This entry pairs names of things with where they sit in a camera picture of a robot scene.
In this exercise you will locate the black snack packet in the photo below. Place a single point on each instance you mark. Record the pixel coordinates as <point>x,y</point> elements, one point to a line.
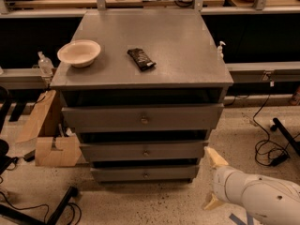
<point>141,59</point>

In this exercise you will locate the brown cardboard box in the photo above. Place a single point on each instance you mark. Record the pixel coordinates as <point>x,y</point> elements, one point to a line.
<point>42,128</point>

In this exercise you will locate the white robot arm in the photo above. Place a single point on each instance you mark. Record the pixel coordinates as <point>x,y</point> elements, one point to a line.
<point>269,200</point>

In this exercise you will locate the black office chair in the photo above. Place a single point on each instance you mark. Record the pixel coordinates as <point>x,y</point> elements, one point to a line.
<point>8,161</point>

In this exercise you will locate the clear sanitizer bottle left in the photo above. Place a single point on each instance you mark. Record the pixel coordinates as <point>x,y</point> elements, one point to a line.
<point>45,64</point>

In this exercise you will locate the grey drawer cabinet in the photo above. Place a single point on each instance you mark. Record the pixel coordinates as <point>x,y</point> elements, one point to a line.
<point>188,71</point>

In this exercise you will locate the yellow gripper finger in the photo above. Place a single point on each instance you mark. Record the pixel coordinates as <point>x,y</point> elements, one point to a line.
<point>216,160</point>
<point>211,202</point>

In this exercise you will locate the white paper bowl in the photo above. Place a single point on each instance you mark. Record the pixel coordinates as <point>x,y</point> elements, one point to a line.
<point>79,53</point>

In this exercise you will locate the white pump bottle right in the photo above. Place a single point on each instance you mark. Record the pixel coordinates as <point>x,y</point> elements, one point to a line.
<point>220,48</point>

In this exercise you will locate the grey bottom drawer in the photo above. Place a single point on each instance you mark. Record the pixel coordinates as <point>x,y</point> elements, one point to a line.
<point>145,173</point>

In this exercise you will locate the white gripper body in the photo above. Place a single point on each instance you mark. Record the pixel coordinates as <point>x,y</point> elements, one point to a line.
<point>227,184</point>

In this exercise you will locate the black stand leg right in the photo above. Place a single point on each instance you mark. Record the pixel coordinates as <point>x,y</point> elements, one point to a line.
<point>295,145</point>

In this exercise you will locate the grey top drawer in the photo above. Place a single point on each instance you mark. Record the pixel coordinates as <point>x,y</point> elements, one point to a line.
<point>142,118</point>

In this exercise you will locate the grey drawer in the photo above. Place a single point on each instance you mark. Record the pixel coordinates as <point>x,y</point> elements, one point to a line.
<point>145,173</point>
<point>142,118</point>
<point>125,151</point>

